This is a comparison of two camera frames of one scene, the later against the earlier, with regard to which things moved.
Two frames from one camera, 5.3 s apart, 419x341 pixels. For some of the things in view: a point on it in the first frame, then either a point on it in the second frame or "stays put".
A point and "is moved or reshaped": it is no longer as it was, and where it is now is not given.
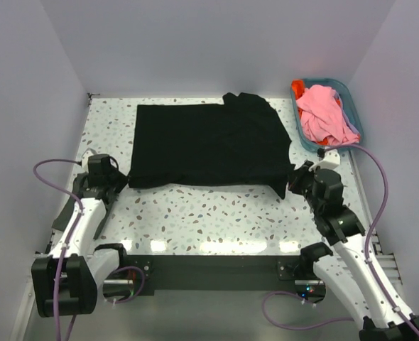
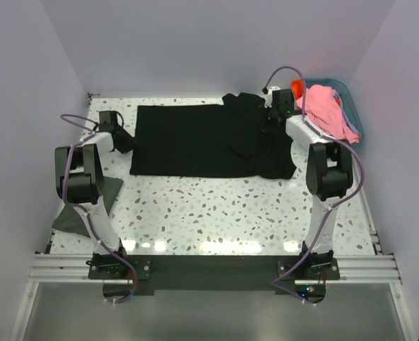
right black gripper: x=299 y=174 to x=268 y=128
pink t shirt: x=322 y=116 stays put
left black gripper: x=122 y=180 to x=130 y=143
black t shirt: x=239 y=142 is moved or reshaped
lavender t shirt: x=338 y=96 stays put
